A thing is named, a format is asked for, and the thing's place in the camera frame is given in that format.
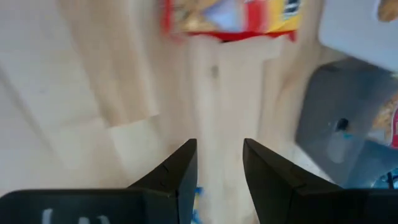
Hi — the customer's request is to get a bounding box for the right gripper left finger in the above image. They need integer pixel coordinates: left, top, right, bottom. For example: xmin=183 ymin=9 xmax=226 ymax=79
xmin=0 ymin=139 xmax=198 ymax=224

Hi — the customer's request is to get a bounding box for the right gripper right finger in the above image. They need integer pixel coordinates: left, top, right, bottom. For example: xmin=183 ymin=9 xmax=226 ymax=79
xmin=243 ymin=139 xmax=398 ymax=224

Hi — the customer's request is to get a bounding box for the light blue Maruchan ramen packet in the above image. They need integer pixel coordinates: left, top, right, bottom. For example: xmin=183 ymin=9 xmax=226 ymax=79
xmin=371 ymin=93 xmax=398 ymax=149

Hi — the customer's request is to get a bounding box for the red Maruchan ramen packet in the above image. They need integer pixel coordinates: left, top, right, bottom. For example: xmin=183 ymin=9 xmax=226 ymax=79
xmin=160 ymin=0 xmax=304 ymax=44

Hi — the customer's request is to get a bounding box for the dark grey plastic bin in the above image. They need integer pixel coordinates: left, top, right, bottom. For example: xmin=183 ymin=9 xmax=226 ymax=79
xmin=294 ymin=57 xmax=398 ymax=190

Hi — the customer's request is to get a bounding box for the white plastic bin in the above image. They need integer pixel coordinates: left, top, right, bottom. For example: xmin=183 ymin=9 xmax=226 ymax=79
xmin=317 ymin=0 xmax=398 ymax=74

